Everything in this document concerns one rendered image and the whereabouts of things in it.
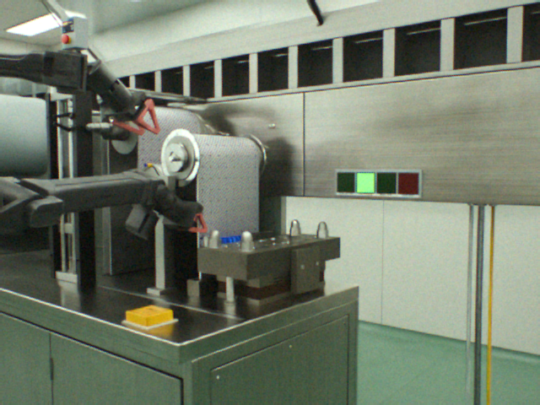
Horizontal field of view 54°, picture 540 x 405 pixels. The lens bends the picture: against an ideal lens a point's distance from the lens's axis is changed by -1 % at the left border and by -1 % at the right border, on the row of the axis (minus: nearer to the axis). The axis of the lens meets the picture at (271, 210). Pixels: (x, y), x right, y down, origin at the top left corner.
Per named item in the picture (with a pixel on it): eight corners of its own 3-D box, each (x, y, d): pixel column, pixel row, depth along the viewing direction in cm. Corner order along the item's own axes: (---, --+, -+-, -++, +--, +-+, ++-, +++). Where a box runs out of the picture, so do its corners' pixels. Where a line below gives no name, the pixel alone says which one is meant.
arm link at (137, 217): (164, 184, 115) (132, 170, 117) (138, 230, 112) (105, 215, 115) (180, 202, 126) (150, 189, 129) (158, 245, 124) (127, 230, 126)
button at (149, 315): (126, 321, 111) (125, 310, 111) (152, 315, 117) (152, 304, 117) (147, 328, 107) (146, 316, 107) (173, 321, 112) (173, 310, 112)
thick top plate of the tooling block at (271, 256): (197, 272, 130) (197, 247, 130) (294, 252, 161) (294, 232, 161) (246, 280, 120) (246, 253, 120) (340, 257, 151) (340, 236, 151)
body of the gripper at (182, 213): (194, 229, 127) (173, 215, 122) (166, 226, 134) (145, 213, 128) (203, 205, 129) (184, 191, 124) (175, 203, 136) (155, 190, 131)
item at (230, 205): (197, 251, 136) (197, 179, 134) (257, 241, 154) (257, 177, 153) (198, 251, 135) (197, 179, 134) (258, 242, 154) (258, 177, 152)
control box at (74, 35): (56, 48, 170) (56, 17, 169) (73, 52, 176) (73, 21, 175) (71, 45, 167) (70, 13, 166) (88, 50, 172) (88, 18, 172)
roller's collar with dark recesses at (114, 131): (99, 140, 151) (99, 117, 150) (117, 141, 155) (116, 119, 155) (112, 139, 147) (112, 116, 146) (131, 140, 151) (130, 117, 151)
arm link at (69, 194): (35, 199, 78) (-19, 173, 80) (26, 234, 79) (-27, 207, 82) (175, 181, 118) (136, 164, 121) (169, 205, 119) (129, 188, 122)
